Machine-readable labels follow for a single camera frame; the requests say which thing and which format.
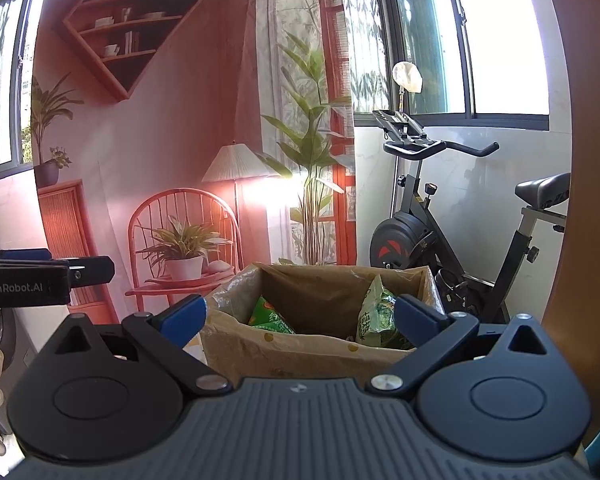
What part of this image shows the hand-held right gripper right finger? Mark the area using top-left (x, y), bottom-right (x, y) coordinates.
top-left (367, 294), bottom-right (556, 393)

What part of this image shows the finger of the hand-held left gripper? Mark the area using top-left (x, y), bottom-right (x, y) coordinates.
top-left (65, 256), bottom-right (116, 288)

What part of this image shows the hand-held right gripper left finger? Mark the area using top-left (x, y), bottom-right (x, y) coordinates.
top-left (47, 294), bottom-right (233, 396)

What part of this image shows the paper lined cardboard box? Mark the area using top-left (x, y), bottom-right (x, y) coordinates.
top-left (200, 261), bottom-right (443, 386)

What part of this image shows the floral checked tablecloth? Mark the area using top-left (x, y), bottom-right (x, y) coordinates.
top-left (182, 332), bottom-right (206, 361)

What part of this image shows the grey appliance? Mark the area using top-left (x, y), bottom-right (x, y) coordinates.
top-left (0, 305), bottom-right (41, 411)

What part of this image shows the black exercise bike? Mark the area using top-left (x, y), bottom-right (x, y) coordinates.
top-left (370, 109), bottom-right (572, 323)

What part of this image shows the green and orange snack packet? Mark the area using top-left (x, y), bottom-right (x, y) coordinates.
top-left (249, 296), bottom-right (297, 336)

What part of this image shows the dark framed window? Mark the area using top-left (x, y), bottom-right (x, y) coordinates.
top-left (0, 0), bottom-right (43, 186)
top-left (340, 0), bottom-right (566, 133)

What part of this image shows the wooden door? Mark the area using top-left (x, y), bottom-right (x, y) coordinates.
top-left (540, 0), bottom-right (600, 471)

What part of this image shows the printed room backdrop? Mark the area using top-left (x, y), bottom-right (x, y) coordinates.
top-left (30, 0), bottom-right (358, 326)

